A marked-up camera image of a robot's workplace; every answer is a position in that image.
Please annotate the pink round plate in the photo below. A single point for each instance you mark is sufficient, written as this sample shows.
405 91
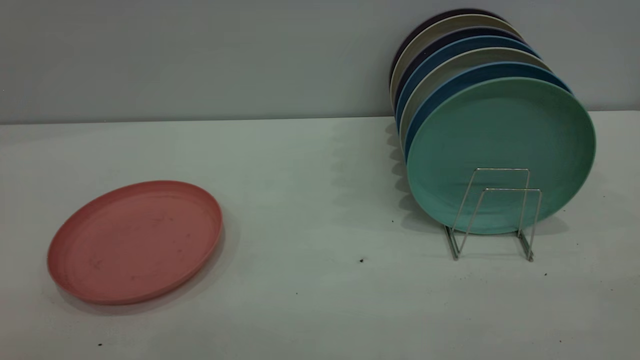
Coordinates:
135 242

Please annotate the blue round plate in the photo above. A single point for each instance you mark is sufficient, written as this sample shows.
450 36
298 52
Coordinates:
440 86
440 53

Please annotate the beige round plate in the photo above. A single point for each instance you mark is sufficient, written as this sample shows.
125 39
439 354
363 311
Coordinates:
440 69
440 29

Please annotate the dark purple round plate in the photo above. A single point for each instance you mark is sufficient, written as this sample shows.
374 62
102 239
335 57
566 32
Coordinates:
415 36
440 42

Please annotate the green round plate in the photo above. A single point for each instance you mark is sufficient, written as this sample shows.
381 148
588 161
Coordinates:
500 135

